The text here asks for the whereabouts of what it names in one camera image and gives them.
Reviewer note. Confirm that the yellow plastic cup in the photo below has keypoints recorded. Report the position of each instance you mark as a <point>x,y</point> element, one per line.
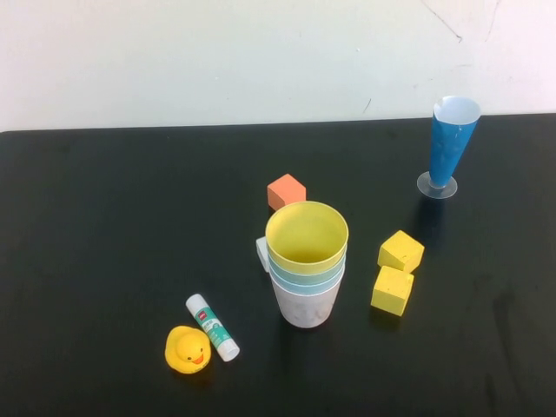
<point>304,234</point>

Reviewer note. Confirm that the green plastic cup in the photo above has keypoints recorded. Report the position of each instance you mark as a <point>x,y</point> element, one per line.
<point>306,279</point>

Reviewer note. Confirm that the light blue plastic cup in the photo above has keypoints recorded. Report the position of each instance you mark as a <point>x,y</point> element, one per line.
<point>306,289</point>

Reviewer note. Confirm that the yellow foam cube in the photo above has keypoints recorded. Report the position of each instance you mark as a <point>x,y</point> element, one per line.
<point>391,291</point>
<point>399,249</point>

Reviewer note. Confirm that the orange foam cube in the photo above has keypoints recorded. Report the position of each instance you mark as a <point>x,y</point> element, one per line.
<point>284,191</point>

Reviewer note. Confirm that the white foam cube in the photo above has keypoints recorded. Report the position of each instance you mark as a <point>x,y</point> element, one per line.
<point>262,252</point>

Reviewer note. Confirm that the pink plastic cup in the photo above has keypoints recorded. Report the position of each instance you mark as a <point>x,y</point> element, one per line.
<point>304,310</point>

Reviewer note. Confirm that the white green glue stick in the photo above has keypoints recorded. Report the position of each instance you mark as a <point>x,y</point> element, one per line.
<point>210,326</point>

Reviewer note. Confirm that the clear round plastic stand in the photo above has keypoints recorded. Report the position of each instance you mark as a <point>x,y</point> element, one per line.
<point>423,184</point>

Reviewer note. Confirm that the yellow rubber duck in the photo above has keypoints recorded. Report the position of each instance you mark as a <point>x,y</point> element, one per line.
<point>187,349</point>

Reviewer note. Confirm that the blue cone glass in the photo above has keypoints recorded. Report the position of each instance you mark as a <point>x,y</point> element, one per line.
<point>447,147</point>

